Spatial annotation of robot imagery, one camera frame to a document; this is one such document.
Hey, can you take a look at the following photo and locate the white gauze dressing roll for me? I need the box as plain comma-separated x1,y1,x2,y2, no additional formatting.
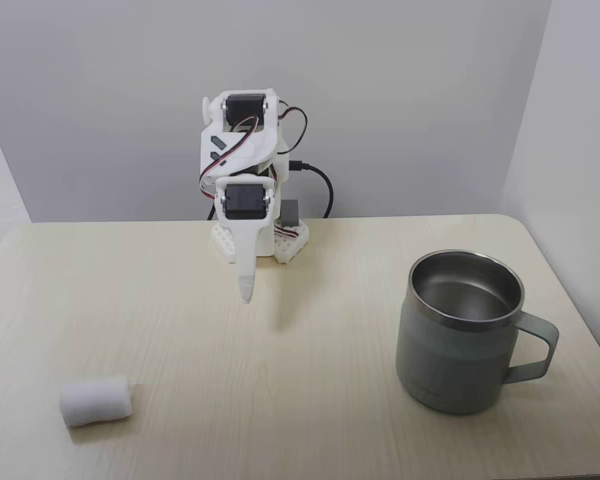
58,373,133,429

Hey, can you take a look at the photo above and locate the grey table clamp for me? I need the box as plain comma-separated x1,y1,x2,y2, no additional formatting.
281,199,302,227

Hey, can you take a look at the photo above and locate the grey metal mug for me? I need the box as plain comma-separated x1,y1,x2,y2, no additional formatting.
394,249,561,416

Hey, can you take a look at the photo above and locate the red black servo wire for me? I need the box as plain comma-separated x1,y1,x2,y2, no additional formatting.
277,106,310,154
198,117,261,202

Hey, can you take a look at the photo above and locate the black usb cable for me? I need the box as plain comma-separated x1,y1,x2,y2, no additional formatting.
289,159,335,220

